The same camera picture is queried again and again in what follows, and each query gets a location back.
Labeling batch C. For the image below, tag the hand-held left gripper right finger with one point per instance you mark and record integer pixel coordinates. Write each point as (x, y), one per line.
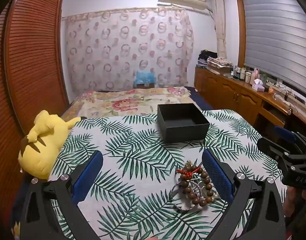
(215, 172)

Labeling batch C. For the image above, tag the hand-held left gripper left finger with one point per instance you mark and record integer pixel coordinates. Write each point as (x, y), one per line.
(89, 175)

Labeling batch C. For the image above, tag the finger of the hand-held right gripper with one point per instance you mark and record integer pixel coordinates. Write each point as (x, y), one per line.
(284, 132)
(270, 146)

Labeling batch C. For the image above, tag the silver bangle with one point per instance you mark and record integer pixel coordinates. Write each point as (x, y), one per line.
(183, 208)

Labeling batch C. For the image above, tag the black box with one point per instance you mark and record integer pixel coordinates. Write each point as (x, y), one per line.
(183, 132)

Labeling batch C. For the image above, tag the pink tissue box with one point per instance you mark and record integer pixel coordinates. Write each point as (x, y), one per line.
(258, 85)

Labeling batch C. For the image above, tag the yellow plush toy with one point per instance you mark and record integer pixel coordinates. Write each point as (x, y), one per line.
(43, 142)

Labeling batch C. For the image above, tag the green leaf print cloth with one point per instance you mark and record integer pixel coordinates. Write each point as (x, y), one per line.
(143, 155)

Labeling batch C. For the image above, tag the wooden sideboard cabinet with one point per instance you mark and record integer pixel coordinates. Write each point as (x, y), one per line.
(230, 92)

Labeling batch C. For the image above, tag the row of cosmetic bottles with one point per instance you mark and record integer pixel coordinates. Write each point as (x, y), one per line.
(241, 73)

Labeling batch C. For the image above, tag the dark blue blanket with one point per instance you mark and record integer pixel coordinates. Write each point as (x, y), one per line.
(198, 100)

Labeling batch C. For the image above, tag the floral bedspread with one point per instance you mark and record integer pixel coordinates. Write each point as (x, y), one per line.
(118, 102)

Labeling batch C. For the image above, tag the patterned folded cloth stack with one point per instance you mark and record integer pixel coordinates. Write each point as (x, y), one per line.
(219, 63)

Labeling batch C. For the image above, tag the grey window blind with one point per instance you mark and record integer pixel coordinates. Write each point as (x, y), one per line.
(273, 35)

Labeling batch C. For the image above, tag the dark folded clothes stack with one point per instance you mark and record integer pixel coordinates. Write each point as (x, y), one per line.
(205, 57)

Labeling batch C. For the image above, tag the blue plush toy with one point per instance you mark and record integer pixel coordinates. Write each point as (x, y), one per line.
(144, 78)

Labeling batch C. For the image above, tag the beige tied curtain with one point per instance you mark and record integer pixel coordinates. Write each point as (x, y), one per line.
(219, 30)

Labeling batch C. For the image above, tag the brown slatted wardrobe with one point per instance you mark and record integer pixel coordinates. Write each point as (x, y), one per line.
(30, 55)

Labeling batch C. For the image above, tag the wooden window frame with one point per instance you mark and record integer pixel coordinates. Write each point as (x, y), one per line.
(239, 30)

